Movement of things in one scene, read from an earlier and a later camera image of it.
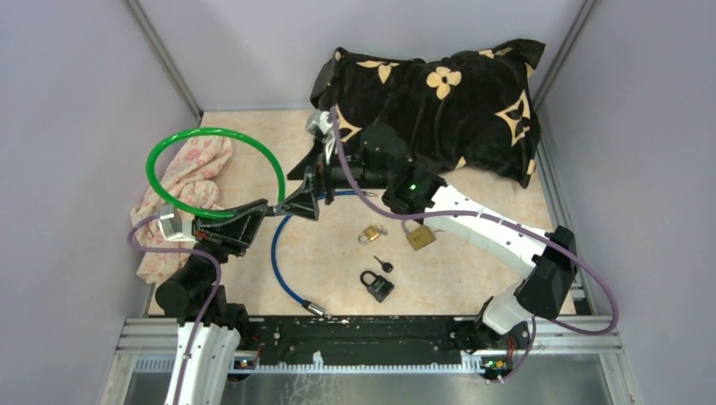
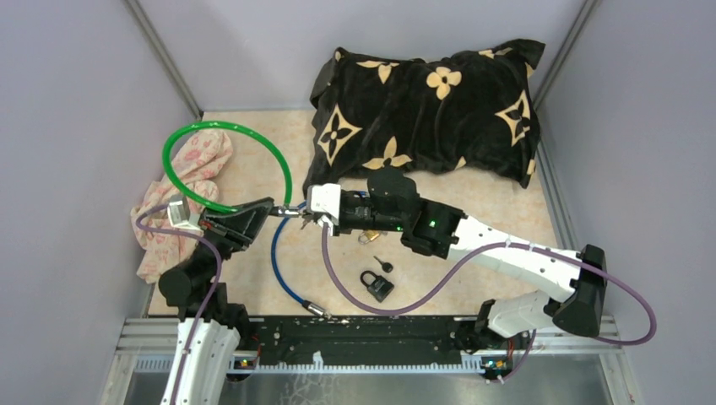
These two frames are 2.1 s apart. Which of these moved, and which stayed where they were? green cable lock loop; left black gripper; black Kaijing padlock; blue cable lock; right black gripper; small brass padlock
Moved: right black gripper; green cable lock loop
Stayed: blue cable lock; left black gripper; small brass padlock; black Kaijing padlock
